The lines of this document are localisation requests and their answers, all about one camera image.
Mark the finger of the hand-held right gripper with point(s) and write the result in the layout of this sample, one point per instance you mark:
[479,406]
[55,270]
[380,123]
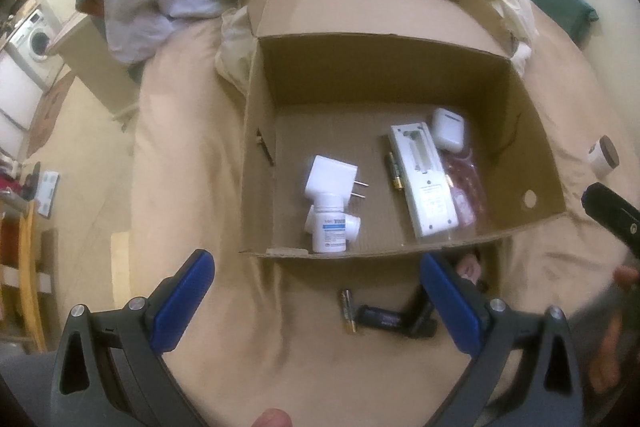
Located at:
[615,217]

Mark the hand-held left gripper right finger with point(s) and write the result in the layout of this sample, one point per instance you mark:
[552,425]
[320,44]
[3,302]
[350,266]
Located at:
[450,302]

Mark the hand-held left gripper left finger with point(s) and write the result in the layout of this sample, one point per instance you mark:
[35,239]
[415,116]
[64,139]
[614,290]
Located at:
[182,297]

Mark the clear plastic bag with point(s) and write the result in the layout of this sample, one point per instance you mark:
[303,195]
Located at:
[467,192]

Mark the white pill bottle red label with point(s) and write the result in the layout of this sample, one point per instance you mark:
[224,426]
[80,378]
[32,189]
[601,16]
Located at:
[354,227]

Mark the white remote control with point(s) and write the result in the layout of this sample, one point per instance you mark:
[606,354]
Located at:
[425,182]

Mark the white pill bottle blue label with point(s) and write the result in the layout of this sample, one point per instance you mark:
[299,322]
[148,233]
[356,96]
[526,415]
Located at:
[330,224]

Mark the gold battery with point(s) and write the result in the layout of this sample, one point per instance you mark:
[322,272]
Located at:
[348,309]
[394,169]

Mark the white earbud case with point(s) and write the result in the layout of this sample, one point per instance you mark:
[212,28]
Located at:
[446,129]

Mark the white plug charger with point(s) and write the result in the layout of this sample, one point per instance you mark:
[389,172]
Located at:
[327,177]

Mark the cardboard box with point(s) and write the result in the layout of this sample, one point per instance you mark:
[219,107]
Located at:
[350,77]

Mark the person's right hand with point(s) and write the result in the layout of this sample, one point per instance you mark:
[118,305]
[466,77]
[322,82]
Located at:
[607,352]

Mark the person's left hand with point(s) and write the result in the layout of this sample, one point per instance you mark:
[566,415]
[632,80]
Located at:
[272,419]

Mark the person's foot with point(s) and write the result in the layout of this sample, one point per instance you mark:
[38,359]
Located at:
[470,269]

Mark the small jar brown lid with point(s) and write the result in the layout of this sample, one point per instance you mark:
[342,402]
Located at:
[602,157]

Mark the black rectangular device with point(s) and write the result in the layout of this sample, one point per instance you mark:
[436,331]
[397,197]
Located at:
[385,317]

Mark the wooden chair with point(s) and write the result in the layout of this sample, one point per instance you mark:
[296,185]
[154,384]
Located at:
[25,277]

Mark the beige bed sheet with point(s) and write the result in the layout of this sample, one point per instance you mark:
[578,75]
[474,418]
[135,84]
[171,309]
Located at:
[200,132]

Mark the white flat floor item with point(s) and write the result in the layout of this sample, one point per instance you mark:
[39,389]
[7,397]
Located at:
[49,194]

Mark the brown round rug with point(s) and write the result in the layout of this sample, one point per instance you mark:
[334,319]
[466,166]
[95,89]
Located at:
[50,112]

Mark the beige side table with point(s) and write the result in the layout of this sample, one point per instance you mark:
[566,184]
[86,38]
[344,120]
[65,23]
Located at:
[95,67]

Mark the white cabinet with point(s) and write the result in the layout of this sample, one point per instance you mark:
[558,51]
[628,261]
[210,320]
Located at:
[17,92]

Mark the white washing machine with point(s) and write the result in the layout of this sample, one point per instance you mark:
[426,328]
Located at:
[32,47]

